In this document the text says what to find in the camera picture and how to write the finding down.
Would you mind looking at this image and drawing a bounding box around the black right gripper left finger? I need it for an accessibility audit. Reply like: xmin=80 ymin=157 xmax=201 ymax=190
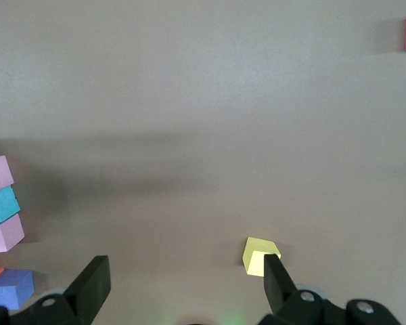
xmin=0 ymin=255 xmax=112 ymax=325

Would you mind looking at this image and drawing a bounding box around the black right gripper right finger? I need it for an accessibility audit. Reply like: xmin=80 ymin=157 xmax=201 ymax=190
xmin=258 ymin=253 xmax=402 ymax=325

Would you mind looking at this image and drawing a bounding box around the purple foam cube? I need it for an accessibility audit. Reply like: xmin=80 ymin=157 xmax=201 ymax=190
xmin=0 ymin=269 xmax=35 ymax=311

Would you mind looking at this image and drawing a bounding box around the blue foam cube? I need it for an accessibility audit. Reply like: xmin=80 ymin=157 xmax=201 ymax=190
xmin=0 ymin=185 xmax=21 ymax=227

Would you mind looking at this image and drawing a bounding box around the yellow foam cube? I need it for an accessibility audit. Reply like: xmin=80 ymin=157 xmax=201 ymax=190
xmin=242 ymin=236 xmax=281 ymax=277

